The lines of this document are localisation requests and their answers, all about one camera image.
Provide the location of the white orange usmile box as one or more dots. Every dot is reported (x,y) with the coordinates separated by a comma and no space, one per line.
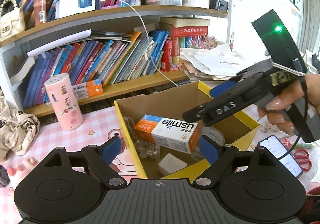
(170,133)

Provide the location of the pink cylindrical tissue tube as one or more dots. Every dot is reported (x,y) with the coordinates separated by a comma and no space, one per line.
(63,101)

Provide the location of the pearl bead hair accessory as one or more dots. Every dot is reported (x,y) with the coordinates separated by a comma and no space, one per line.
(145,149)

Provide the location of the usmile box on shelf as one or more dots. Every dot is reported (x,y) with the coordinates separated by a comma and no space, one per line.
(89,89)

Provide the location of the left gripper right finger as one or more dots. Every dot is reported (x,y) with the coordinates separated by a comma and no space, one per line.
(219,157)

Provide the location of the red scissors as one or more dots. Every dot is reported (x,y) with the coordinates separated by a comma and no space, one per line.
(302,157)

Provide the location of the stack of papers and books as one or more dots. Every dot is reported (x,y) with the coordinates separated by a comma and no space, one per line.
(223,61)

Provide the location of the black smartphone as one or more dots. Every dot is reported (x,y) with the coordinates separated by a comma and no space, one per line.
(273,145)

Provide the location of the beige canvas bag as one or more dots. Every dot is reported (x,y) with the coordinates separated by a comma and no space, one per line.
(18,130)

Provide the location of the yellow cardboard box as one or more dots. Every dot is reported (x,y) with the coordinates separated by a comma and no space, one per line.
(171,103)

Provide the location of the red thick dictionaries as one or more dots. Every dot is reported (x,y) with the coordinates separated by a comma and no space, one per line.
(185,38)

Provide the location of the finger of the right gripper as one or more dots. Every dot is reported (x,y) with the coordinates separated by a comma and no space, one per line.
(214,111)
(222,88)

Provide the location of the pink plush paw toy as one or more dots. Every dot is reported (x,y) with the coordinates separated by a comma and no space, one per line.
(24,168)

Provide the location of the wooden bookshelf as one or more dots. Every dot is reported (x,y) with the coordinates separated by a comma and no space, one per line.
(18,53)

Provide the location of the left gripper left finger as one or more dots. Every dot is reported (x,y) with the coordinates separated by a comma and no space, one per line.
(99,160)

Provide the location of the white quilted handbag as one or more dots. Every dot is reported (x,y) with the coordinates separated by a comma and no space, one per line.
(12,22)

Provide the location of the row of colourful books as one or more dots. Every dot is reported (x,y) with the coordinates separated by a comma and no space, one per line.
(111,59)

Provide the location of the pink pump bottle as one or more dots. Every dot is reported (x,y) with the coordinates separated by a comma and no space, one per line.
(40,12)

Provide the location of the white foam block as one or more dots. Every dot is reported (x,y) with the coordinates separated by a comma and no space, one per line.
(170,164)

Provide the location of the clear packing tape roll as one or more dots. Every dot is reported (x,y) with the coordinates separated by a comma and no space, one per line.
(213,134)

